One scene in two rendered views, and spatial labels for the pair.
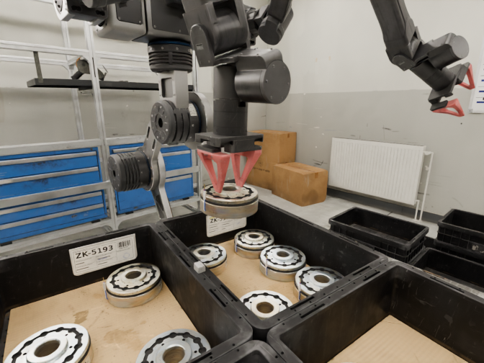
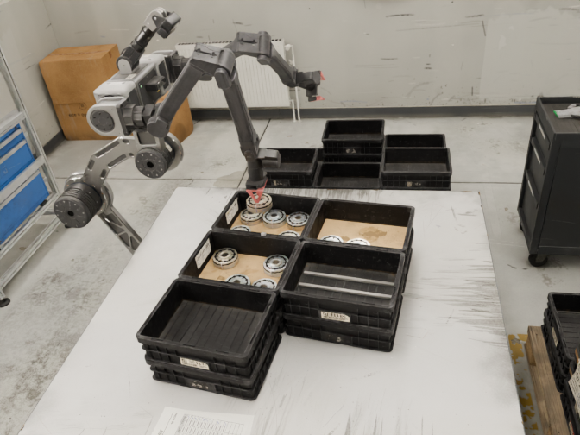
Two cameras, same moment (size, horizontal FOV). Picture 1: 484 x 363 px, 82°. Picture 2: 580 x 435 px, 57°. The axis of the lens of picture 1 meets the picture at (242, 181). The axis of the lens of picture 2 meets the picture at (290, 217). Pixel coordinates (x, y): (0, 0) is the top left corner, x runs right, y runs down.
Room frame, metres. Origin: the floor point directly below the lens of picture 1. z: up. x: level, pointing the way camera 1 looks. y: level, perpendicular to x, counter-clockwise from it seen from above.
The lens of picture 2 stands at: (-1.08, 0.93, 2.20)
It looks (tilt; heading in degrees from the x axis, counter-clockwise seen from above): 35 degrees down; 326
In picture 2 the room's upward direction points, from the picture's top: 7 degrees counter-clockwise
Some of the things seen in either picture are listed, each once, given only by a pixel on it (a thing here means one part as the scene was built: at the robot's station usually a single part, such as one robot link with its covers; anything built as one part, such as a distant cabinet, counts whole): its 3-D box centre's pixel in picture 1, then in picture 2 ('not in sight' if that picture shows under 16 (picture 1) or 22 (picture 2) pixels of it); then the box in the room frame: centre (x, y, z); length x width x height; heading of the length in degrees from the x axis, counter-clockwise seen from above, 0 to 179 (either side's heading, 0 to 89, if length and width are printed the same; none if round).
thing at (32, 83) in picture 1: (119, 86); not in sight; (2.43, 1.00, 1.32); 1.20 x 0.45 x 0.06; 132
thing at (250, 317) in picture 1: (257, 242); (267, 215); (0.52, -0.03, 0.92); 0.40 x 0.30 x 0.02; 34
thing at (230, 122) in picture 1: (230, 122); (255, 173); (0.48, 0.02, 1.16); 0.10 x 0.07 x 0.07; 132
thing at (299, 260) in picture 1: (282, 256); (274, 216); (0.56, -0.09, 0.86); 0.10 x 0.10 x 0.01
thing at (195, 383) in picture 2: not in sight; (216, 347); (0.18, 0.46, 0.76); 0.40 x 0.30 x 0.12; 34
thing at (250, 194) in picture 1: (229, 192); (259, 200); (0.48, 0.02, 1.04); 0.10 x 0.10 x 0.01
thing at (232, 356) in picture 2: not in sight; (208, 316); (0.18, 0.46, 0.92); 0.40 x 0.30 x 0.02; 34
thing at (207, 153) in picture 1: (224, 165); (256, 191); (0.47, 0.03, 1.09); 0.07 x 0.07 x 0.09; 42
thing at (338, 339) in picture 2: not in sight; (345, 305); (0.02, -0.01, 0.76); 0.40 x 0.30 x 0.12; 34
